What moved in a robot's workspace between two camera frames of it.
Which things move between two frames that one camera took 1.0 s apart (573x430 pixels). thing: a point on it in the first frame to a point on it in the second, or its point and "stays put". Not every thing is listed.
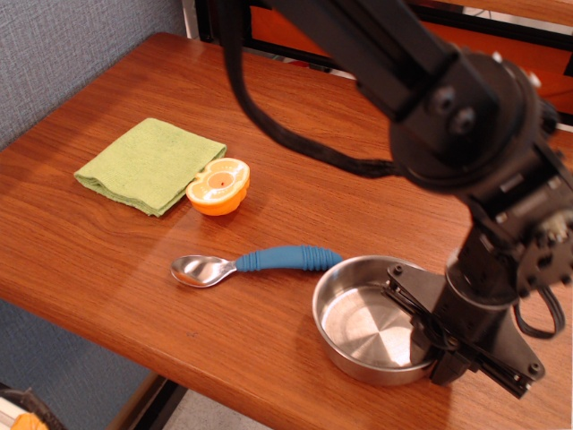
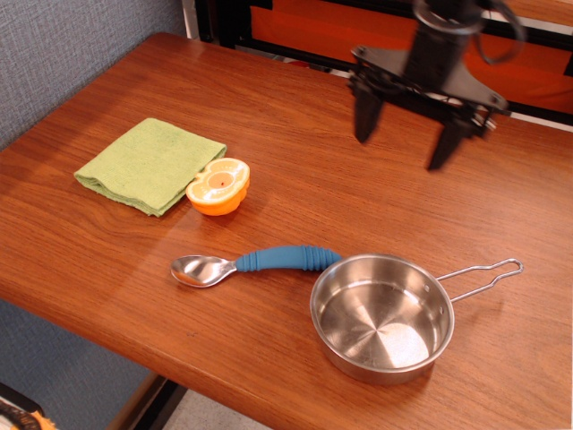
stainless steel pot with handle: [361, 334] stays put
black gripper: [460, 318] to [431, 76]
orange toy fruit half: [221, 188] stays put
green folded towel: [151, 166] stays put
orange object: [28, 421] to [45, 424]
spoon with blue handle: [198, 270] stays put
